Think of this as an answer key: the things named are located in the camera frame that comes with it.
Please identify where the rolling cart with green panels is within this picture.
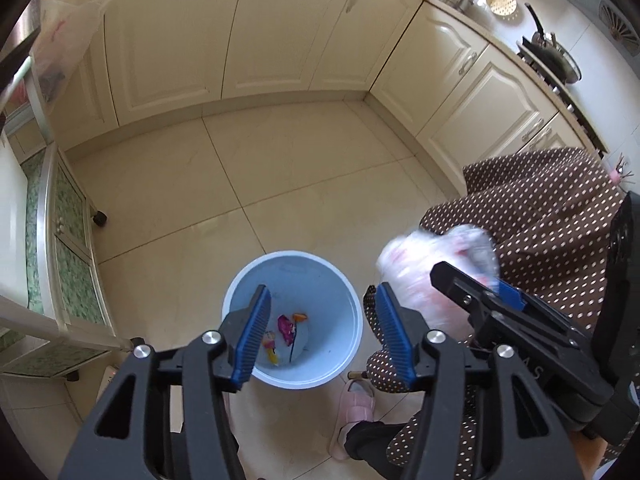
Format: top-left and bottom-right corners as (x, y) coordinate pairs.
(0, 130), (147, 382)

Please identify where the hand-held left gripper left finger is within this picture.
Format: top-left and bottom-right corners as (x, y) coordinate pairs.
(59, 284), (273, 480)

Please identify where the person's leg in black pants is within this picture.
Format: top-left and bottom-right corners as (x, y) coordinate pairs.
(345, 420), (417, 480)

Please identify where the gas stove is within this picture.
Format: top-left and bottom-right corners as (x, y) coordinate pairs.
(515, 41), (609, 157)

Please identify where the frying pan with lid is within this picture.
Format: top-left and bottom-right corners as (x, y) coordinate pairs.
(522, 3), (584, 85)

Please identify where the row of cream cabinet doors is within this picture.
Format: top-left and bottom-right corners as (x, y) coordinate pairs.
(42, 0), (608, 196)

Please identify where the pink slipper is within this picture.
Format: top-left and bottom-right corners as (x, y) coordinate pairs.
(327, 379), (377, 461)

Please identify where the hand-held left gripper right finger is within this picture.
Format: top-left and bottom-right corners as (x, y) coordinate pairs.
(375, 282), (585, 480)

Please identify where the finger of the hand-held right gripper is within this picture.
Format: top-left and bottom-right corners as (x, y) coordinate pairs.
(430, 261), (523, 346)
(496, 279), (576, 328)

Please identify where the clear plastic bag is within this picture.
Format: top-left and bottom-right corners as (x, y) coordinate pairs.
(376, 224), (501, 333)

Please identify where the range hood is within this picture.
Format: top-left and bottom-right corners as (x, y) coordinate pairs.
(551, 0), (640, 59)

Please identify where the hanging translucent plastic bag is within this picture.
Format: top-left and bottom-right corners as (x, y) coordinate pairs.
(31, 0), (113, 106)

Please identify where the light blue plastic bin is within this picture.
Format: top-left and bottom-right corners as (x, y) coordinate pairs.
(221, 251), (364, 389)

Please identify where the pink utensil holder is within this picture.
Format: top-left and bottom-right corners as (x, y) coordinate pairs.
(607, 154), (637, 187)

